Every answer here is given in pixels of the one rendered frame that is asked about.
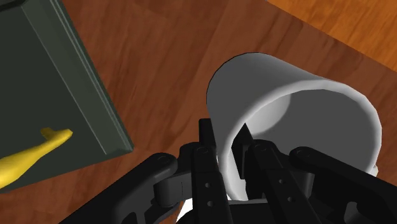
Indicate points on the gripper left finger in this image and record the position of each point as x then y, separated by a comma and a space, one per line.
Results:
204, 173

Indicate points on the white cup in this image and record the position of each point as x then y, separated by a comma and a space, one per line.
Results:
294, 105

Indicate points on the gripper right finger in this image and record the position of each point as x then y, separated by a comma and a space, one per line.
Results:
310, 183

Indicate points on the yellow banana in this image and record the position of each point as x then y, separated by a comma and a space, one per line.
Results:
28, 155

